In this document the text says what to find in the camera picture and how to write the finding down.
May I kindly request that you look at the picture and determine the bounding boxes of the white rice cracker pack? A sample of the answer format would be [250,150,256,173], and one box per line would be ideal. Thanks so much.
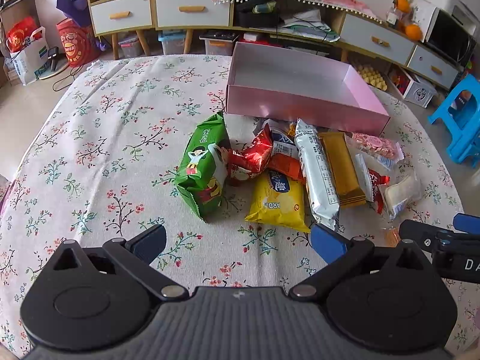
[381,170,422,219]

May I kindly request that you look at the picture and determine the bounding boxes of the orange white snack packet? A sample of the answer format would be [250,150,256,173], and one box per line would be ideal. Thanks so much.
[268,153,306,185]

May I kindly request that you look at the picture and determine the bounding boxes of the small red candy packet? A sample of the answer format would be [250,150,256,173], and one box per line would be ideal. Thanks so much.
[368,169,390,214]

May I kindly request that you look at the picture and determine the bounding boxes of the red lantern bag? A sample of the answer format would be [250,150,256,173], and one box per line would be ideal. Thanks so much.
[56,18,100,68]

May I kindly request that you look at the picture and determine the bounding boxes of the green snack bag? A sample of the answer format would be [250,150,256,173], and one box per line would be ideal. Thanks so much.
[174,112,230,220]

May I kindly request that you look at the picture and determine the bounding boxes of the blue plastic stool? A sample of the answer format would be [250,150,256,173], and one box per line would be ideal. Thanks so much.
[427,74,479,167]

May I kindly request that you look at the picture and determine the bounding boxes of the silver long cracker pack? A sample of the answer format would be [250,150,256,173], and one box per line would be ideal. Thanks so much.
[295,119,339,232]

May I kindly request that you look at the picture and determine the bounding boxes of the gold wafer pack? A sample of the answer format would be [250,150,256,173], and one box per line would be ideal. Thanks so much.
[319,132,366,207]

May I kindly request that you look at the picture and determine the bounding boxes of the wooden TV cabinet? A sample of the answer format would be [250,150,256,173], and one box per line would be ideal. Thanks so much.
[87,0,461,89]

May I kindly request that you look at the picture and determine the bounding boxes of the yellow chip bag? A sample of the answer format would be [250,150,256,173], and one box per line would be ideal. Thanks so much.
[245,169,310,233]

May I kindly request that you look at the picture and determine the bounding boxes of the red snack bag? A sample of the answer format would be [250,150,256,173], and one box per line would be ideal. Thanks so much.
[228,124,273,186]

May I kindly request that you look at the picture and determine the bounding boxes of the blue white snack packet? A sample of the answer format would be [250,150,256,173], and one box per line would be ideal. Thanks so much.
[262,119,299,159]

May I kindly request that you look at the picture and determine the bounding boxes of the orange fruit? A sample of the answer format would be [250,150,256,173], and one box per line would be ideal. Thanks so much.
[403,24,423,41]
[393,0,411,14]

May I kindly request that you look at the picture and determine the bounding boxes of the pink cardboard box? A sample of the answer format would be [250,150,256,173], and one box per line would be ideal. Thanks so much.
[225,42,390,136]

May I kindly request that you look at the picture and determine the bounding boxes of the yellow egg tray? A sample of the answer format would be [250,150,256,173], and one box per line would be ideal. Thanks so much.
[353,63,387,92]

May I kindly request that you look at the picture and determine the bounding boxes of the pink round cookie pack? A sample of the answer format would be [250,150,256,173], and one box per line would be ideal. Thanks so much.
[351,133,404,170]

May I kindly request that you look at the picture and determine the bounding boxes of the microwave oven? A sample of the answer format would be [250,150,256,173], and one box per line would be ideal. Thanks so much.
[423,8,477,68]

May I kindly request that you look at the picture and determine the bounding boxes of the white monkey biscuit pack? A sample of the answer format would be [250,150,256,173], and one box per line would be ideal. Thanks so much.
[353,154,374,203]

